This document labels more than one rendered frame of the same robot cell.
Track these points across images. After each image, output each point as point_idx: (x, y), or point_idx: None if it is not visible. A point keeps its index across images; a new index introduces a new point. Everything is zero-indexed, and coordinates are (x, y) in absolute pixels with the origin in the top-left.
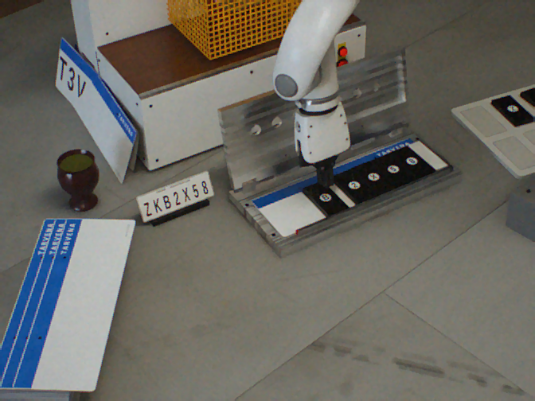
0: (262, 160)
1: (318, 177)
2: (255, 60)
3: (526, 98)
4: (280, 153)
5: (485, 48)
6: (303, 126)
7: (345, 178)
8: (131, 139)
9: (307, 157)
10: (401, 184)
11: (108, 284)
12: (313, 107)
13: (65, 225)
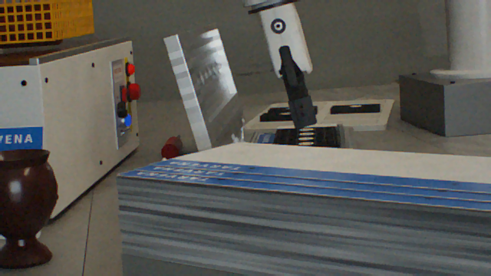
0: (214, 127)
1: (301, 113)
2: (92, 47)
3: (278, 111)
4: (218, 123)
5: (168, 121)
6: (290, 18)
7: (286, 145)
8: (34, 146)
9: (307, 63)
10: (337, 133)
11: (371, 154)
12: None
13: (165, 165)
